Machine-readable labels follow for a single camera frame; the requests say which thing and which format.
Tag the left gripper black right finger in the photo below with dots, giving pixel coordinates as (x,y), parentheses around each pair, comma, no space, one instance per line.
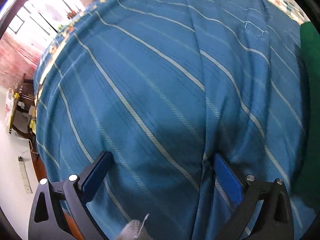
(274,219)

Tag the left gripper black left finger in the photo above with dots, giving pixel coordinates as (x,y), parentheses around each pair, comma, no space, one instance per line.
(47,219)

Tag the green and cream varsity jacket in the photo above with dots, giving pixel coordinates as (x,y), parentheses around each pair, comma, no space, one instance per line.
(307,185)

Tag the white power strip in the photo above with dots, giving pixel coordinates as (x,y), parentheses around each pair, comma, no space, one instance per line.
(24,175)

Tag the beige cloth garment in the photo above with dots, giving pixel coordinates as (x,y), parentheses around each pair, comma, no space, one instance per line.
(135,230)

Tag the dark wooden bedside furniture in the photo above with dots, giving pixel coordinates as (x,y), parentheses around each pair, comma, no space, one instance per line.
(21,119)

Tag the white plastic bag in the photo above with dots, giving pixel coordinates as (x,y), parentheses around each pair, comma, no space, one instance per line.
(9,103)

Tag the pink floral curtain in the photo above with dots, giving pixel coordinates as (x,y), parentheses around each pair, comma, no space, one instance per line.
(16,60)

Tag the blue striped bed sheet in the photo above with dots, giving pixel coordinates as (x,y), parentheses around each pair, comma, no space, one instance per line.
(164,85)

